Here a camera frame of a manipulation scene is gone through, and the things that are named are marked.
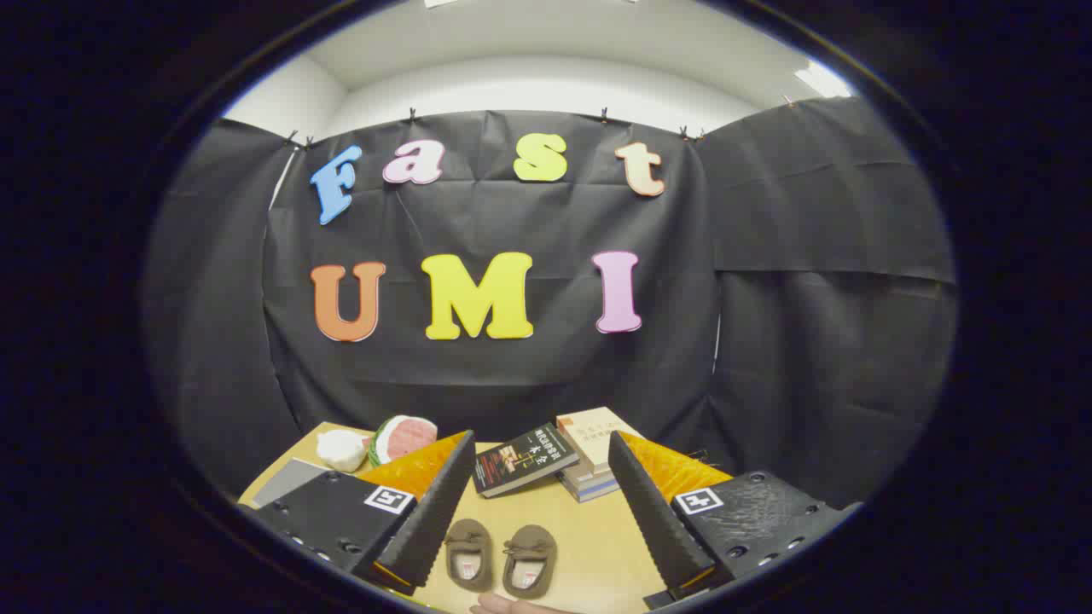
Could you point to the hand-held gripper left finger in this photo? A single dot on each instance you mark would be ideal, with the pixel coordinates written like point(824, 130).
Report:
point(431, 520)

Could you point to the blue cover book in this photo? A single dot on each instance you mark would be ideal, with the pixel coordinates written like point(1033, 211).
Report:
point(595, 493)

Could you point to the white plush toy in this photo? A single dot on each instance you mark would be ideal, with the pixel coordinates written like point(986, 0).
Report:
point(341, 449)

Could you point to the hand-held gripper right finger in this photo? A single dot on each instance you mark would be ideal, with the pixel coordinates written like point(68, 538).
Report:
point(653, 520)

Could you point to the black backdrop cloth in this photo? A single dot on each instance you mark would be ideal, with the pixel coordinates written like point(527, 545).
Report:
point(529, 375)

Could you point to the grey cover book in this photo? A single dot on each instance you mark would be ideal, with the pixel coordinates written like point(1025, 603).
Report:
point(589, 482)

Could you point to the beige cover book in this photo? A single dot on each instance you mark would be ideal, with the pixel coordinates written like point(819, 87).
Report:
point(589, 431)

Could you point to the grey fabric storage box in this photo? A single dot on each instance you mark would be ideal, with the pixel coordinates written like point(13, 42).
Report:
point(290, 480)

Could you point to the brown fuzzy shoe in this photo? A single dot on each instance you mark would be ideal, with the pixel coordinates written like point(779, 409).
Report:
point(469, 556)
point(530, 563)

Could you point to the black cover book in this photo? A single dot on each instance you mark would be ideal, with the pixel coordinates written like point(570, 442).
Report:
point(525, 460)

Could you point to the watermelon slice plush toy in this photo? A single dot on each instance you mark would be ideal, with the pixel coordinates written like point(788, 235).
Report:
point(401, 437)

